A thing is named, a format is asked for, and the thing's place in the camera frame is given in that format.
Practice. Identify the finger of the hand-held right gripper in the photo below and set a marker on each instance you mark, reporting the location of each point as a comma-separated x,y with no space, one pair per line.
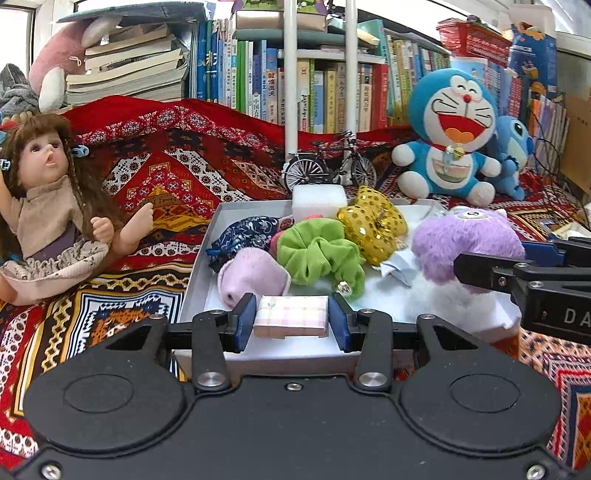
485,272
540,251

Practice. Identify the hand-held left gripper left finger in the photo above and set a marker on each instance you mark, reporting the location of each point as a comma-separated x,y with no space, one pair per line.
244,323

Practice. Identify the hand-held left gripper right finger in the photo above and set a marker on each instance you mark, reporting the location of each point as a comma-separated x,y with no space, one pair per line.
340,323

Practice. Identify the purple plush toy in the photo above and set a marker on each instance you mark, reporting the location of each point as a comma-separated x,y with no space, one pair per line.
461,235

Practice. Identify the white cotton fluff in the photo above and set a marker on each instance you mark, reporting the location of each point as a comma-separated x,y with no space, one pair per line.
443,304

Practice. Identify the white cardboard box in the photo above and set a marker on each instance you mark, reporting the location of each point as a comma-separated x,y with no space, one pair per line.
203,286

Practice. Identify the green pink scrunchie with bell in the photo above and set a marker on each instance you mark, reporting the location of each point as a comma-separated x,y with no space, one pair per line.
314,249

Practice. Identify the light blue white scrunchie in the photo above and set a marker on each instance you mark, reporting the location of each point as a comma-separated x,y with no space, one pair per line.
399,270

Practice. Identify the blue floral fabric pouch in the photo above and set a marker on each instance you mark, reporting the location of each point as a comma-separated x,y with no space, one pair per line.
240,235

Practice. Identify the gold sequin bow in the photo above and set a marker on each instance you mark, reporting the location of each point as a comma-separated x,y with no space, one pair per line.
369,221

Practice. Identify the white foam block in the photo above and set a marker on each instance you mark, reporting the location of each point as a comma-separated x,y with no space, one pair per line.
318,203

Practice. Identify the blue alien plush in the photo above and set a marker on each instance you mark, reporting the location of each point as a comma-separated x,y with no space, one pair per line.
512,147

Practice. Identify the brown cardboard box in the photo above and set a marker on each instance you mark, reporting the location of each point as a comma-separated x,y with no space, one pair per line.
577,138

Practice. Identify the blue cat plush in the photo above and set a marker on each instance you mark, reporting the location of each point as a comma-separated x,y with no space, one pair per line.
448,138

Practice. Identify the red patterned blanket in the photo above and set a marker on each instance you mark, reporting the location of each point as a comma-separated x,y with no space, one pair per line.
184,184

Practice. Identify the black model bicycle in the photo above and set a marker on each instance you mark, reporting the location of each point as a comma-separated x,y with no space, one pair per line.
323,170

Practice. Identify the blue printed box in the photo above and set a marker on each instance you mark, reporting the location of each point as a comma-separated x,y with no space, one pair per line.
531,55

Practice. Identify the red plastic basket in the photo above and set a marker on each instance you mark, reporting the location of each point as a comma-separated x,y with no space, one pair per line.
475,39

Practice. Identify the brown haired doll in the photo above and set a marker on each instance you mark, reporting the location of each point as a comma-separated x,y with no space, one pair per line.
51,207

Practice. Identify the row of books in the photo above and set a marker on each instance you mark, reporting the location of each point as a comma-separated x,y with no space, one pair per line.
323,92

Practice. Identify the stack of worn books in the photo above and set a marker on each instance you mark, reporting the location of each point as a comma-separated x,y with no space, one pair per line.
129,64

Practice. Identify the beige flat box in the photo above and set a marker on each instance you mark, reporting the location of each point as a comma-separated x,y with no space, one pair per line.
258,21

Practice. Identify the pink white plush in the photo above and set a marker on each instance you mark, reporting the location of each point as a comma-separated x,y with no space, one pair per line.
53,60

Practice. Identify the grey plush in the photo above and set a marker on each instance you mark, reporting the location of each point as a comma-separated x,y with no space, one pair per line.
16,90

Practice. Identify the grey flat board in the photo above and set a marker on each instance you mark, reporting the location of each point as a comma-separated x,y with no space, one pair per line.
138,11

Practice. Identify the white pipe frame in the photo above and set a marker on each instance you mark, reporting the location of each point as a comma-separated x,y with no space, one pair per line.
291,69

